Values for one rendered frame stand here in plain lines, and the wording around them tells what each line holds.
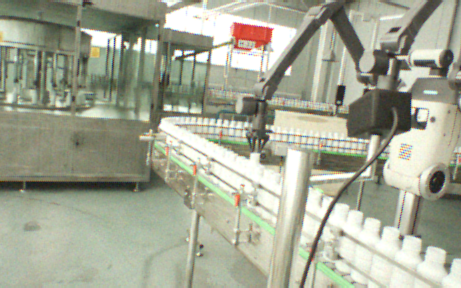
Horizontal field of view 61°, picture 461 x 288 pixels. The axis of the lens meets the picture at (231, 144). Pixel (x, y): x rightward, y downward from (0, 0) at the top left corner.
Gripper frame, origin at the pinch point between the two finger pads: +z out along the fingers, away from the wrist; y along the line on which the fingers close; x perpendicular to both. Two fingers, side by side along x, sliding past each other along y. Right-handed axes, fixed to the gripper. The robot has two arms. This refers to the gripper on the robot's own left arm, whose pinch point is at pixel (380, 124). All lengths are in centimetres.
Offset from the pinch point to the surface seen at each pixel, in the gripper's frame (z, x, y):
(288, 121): 28, 390, 236
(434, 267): 27.1, -36.4, -16.0
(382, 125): -2, -55, -59
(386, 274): 34.2, -25.5, -16.5
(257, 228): 43, 29, -20
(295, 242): 13, -49, -64
